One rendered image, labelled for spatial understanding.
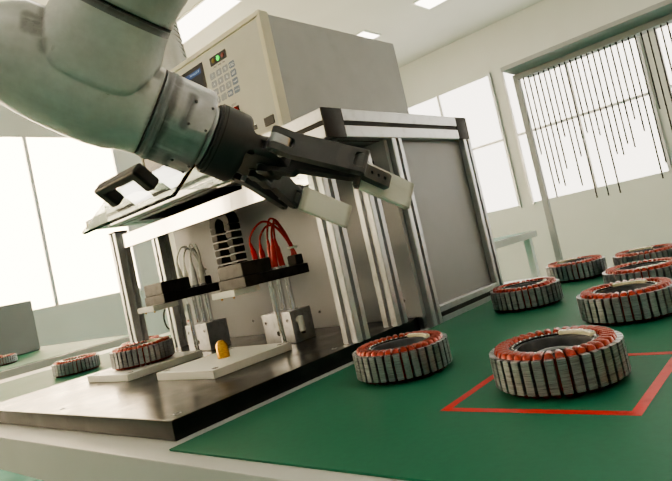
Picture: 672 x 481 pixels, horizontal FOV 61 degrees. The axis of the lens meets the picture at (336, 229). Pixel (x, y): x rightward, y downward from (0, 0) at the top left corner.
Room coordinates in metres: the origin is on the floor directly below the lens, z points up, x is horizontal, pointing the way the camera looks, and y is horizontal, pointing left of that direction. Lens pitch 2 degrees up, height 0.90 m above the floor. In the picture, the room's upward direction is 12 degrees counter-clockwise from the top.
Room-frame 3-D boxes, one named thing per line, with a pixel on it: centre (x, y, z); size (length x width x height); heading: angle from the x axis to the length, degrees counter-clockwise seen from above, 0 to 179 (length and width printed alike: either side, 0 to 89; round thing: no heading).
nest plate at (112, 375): (1.05, 0.40, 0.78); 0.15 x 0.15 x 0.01; 49
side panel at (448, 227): (1.05, -0.20, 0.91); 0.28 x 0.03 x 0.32; 139
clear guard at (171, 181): (0.85, 0.16, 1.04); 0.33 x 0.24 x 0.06; 139
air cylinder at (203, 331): (1.15, 0.30, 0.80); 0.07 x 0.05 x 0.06; 49
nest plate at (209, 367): (0.89, 0.21, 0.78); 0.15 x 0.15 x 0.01; 49
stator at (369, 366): (0.66, -0.04, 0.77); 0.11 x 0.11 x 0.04
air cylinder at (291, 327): (1.00, 0.12, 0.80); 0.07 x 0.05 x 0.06; 49
